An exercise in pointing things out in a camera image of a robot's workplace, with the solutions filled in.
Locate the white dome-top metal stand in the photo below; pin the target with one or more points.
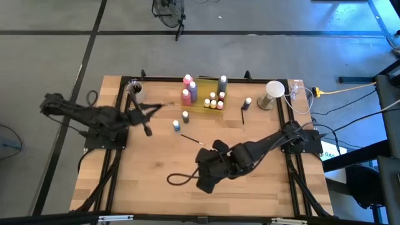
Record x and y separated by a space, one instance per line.
275 89

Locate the small pink paint bottle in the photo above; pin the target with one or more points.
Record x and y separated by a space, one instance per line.
220 105

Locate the tall lavender paint bottle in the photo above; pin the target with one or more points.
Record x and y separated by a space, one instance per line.
192 90

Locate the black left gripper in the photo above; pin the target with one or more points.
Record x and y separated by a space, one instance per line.
137 117

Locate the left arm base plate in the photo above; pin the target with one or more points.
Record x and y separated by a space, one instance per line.
103 144

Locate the small yellow paint bottle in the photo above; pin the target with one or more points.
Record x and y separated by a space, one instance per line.
213 103
207 102

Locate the small dark blue paint bottle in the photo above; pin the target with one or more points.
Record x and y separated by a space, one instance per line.
247 103

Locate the black floor fan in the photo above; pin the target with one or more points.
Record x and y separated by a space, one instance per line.
168 12

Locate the black aluminium table frame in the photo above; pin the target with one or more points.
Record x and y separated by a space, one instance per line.
162 79

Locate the tall grey paint bottle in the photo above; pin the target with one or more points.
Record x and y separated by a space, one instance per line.
222 84

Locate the tall red paint bottle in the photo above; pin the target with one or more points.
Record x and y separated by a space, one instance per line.
186 97

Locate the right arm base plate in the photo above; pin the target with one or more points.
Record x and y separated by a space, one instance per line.
315 145

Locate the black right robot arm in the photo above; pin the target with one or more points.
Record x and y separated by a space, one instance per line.
265 142

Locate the small green paint bottle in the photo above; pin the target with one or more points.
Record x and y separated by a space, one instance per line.
185 116

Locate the silver metal bracket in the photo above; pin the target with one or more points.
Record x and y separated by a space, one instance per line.
289 221
115 218

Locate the small red paint bottle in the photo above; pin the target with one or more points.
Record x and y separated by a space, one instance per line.
221 95

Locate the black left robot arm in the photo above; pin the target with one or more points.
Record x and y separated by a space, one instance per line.
87 115

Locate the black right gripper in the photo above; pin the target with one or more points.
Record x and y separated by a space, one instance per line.
212 167

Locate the black chair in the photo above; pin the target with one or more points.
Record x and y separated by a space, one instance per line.
364 184

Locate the tall pink paint bottle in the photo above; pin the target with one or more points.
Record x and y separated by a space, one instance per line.
187 79

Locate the person's shoe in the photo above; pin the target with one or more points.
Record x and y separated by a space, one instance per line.
397 51

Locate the black desk frame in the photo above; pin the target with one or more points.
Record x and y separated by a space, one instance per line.
387 93

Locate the yellow translucent plastic bin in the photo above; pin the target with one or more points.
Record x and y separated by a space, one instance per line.
206 90

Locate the white printed sign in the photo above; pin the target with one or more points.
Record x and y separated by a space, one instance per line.
331 153

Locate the black table clamp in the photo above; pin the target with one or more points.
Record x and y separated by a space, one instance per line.
143 75
247 75

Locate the white cup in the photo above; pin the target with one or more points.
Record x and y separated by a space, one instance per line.
141 96

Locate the small cyan paint bottle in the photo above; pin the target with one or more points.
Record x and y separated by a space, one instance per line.
176 125

